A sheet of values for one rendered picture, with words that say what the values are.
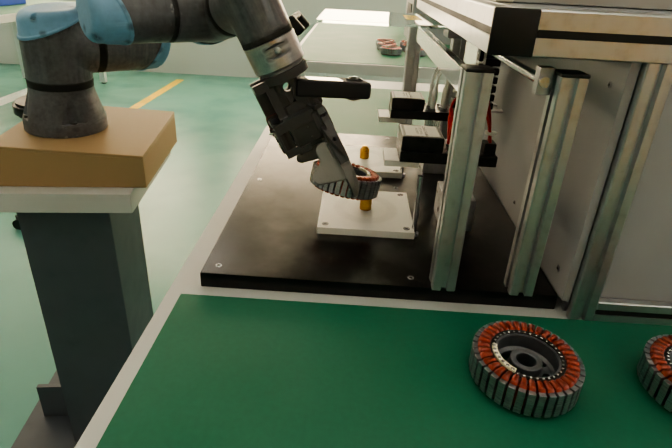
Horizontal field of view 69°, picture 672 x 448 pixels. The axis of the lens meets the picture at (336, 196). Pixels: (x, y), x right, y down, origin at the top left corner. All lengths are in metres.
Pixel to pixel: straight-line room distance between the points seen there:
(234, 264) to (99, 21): 0.35
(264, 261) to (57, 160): 0.49
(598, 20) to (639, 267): 0.31
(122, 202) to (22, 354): 0.99
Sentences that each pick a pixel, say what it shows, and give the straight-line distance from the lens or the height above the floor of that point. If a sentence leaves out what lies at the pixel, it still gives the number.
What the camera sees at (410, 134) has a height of 0.92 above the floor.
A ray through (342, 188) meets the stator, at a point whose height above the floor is 0.85.
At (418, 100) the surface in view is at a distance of 0.98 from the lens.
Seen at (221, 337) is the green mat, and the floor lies 0.75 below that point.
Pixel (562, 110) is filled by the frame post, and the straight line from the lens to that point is 0.59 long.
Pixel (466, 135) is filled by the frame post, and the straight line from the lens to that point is 0.58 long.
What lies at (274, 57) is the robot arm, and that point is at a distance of 0.68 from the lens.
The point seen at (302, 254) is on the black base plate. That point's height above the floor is 0.77.
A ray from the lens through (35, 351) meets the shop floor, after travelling 1.88.
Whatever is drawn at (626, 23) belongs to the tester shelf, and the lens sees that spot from 0.58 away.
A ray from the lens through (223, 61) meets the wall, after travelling 5.72.
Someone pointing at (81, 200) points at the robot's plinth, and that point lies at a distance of 1.01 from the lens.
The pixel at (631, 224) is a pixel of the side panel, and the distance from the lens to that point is 0.68.
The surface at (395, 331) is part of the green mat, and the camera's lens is 0.61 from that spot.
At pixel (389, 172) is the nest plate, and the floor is 0.78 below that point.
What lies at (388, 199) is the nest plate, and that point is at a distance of 0.86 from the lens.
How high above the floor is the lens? 1.14
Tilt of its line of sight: 25 degrees down
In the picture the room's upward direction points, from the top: 3 degrees clockwise
